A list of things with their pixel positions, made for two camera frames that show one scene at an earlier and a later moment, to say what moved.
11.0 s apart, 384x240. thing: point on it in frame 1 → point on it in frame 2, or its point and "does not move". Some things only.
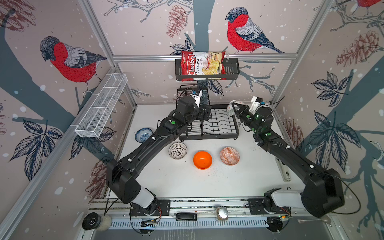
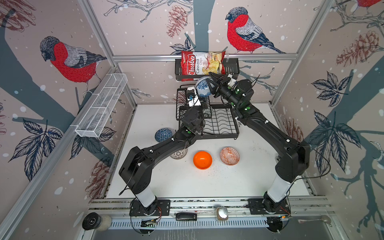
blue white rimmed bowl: (142, 134) → (202, 87)
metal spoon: (325, 218) does not move
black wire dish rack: (222, 125) does not move
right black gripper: (243, 111) → (219, 87)
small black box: (186, 216) does not move
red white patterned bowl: (229, 156) does not move
